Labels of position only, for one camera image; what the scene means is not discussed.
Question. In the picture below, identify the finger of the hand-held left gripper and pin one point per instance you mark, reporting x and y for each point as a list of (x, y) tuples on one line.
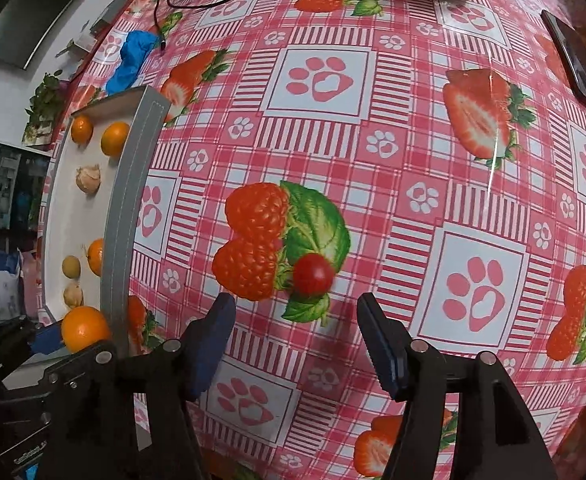
[(48, 340), (58, 377)]

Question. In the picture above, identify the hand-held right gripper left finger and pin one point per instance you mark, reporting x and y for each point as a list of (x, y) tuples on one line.
[(210, 350)]

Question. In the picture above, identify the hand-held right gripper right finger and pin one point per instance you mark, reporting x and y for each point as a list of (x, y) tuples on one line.
[(383, 350)]

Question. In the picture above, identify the orange mandarin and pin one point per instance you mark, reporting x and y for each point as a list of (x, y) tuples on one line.
[(82, 129), (96, 256), (115, 138), (84, 329)]

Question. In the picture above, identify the husked golden berry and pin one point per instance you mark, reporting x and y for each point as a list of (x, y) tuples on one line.
[(88, 178), (73, 295)]

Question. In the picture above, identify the yellow golden berry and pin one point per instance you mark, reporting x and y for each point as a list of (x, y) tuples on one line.
[(71, 266)]

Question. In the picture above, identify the red cherry tomato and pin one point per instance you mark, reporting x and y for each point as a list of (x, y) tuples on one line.
[(313, 273)]

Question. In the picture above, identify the white shallow tray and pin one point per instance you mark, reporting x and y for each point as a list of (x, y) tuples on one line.
[(123, 220)]

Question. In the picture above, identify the glass door cabinet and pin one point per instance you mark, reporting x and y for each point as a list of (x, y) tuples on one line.
[(3, 185)]

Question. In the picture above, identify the strawberry print plastic tablecloth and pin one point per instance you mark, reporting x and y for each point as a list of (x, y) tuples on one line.
[(413, 160)]

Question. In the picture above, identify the green leafy herbs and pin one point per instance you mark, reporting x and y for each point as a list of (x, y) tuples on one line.
[(48, 100)]

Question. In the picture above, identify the blue crumpled cloth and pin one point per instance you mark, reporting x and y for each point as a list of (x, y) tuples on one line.
[(130, 60)]

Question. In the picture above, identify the black smartphone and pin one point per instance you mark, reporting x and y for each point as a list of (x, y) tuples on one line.
[(580, 65)]

